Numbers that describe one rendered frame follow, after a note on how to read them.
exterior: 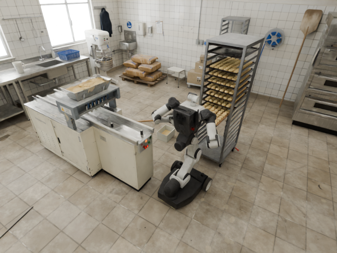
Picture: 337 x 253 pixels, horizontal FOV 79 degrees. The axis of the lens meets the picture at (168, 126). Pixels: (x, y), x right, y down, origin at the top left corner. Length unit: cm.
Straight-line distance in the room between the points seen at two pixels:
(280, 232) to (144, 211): 160
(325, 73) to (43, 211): 481
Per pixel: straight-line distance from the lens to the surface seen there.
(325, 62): 451
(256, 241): 277
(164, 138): 366
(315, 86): 462
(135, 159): 246
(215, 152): 337
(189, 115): 200
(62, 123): 295
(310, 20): 538
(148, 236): 260
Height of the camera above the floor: 229
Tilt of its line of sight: 34 degrees down
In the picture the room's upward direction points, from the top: 2 degrees clockwise
